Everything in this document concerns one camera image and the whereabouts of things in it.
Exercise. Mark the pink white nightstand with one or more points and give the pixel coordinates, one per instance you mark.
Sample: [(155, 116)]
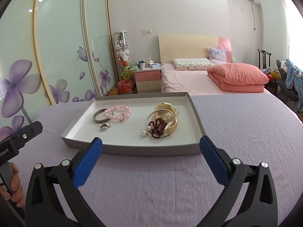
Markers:
[(148, 80)]

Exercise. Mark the floral white pillow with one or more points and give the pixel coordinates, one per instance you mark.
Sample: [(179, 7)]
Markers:
[(192, 64)]

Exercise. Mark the silver bangle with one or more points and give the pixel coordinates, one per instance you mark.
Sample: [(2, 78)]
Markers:
[(155, 128)]

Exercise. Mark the green plush toy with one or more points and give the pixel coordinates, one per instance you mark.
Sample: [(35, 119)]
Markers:
[(126, 73)]

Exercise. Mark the sliding floral wardrobe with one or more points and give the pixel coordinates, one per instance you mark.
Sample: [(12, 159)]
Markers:
[(52, 51)]

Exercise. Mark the person's left hand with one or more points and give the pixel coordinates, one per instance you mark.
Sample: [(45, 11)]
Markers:
[(17, 196)]

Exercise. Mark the lilac tablecloth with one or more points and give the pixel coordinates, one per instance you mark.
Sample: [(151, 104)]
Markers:
[(167, 157)]

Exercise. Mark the folded coral duvet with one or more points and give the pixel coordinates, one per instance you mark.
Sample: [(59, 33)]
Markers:
[(238, 77)]

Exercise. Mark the blue plush clothing pile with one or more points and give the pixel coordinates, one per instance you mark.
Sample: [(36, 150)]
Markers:
[(290, 84)]

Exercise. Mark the grey cardboard tray box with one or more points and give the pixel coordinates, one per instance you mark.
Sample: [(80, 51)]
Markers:
[(125, 138)]

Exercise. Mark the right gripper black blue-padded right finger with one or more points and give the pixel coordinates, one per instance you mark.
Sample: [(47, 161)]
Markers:
[(259, 206)]

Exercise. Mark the white mug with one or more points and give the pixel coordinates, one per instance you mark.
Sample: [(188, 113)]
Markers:
[(142, 65)]

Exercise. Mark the bed with pink sheet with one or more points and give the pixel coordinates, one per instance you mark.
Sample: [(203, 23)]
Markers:
[(194, 82)]

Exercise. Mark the yellow wrist watch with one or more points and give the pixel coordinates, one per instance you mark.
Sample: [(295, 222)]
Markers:
[(169, 114)]

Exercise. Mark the small silver flower earring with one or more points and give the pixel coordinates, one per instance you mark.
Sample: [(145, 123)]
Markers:
[(104, 126)]

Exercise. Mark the clear tube of plush toys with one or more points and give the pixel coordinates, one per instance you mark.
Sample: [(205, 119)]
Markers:
[(120, 45)]

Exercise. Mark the dark wooden chair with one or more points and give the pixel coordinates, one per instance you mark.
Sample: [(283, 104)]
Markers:
[(264, 59)]

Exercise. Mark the lilac patterned pillow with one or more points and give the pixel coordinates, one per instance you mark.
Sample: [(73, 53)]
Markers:
[(217, 55)]

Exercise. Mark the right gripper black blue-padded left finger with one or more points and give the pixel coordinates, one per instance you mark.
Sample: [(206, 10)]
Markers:
[(43, 207)]

